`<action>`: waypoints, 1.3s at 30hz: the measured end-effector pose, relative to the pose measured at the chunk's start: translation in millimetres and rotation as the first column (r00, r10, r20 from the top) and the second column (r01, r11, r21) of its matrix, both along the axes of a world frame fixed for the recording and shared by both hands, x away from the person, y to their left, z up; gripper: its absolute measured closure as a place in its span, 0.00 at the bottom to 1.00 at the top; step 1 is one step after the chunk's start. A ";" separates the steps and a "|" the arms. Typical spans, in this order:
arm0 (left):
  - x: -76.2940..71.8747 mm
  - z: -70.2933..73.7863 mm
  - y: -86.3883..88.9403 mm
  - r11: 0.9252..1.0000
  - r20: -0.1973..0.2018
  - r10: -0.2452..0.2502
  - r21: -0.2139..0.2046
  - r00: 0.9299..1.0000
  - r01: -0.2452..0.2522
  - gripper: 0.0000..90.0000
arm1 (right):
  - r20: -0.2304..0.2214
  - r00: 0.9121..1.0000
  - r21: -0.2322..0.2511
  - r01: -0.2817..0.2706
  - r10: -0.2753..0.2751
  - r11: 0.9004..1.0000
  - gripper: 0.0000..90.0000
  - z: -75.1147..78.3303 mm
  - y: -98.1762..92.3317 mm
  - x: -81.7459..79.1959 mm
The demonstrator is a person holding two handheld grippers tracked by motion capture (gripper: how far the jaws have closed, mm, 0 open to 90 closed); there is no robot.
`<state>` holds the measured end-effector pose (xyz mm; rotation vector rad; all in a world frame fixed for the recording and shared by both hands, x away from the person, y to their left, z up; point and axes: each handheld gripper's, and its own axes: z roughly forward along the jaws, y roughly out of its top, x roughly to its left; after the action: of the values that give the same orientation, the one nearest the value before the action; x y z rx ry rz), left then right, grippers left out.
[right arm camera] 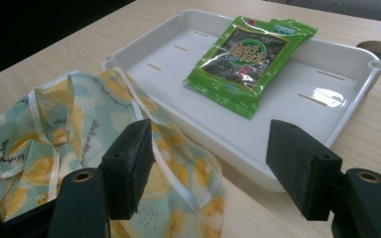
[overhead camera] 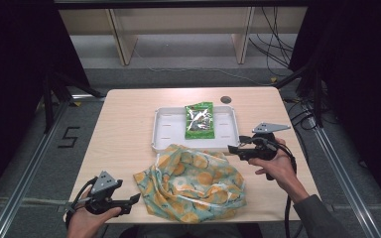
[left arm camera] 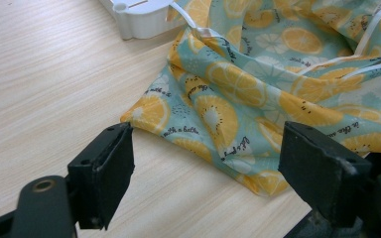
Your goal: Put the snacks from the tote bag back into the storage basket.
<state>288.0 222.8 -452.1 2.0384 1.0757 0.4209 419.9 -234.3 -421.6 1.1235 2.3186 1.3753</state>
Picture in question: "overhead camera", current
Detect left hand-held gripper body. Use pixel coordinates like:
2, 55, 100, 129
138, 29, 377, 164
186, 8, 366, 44
84, 170, 124, 216

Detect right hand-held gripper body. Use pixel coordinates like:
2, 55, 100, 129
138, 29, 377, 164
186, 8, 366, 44
240, 122, 292, 164

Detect green snack packet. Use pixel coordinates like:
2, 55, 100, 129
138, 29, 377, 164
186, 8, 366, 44
184, 101, 216, 141

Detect yellow and teal patterned bag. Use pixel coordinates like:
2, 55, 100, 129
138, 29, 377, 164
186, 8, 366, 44
132, 143, 248, 225

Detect white plastic tray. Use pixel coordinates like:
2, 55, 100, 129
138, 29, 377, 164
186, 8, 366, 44
150, 105, 241, 155

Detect person's right hand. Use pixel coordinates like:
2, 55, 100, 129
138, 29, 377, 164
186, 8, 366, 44
248, 137, 308, 203

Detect person's left hand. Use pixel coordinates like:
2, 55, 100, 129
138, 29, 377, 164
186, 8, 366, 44
65, 197, 123, 238

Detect black metal stand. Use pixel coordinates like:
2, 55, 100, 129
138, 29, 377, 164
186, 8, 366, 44
42, 70, 106, 134
273, 63, 325, 128

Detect black curtain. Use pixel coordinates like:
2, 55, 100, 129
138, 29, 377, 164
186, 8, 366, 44
287, 0, 381, 212
0, 0, 92, 202

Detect light wooden bench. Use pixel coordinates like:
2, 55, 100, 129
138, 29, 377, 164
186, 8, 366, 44
59, 5, 310, 66

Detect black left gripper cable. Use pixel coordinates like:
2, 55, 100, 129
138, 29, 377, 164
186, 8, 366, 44
64, 176, 99, 229

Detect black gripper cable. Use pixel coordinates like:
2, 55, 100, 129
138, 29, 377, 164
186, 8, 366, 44
64, 176, 99, 229
276, 142, 300, 238

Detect black floor cables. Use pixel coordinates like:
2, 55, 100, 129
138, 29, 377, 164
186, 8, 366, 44
283, 97, 336, 132

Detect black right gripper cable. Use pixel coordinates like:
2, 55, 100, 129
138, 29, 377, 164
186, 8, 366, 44
276, 142, 300, 238

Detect aluminium floor rail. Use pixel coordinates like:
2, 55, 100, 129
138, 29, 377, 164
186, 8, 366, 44
311, 127, 381, 238
0, 94, 107, 238

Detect bundle of black cables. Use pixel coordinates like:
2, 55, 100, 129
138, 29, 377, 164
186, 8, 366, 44
248, 6, 295, 77

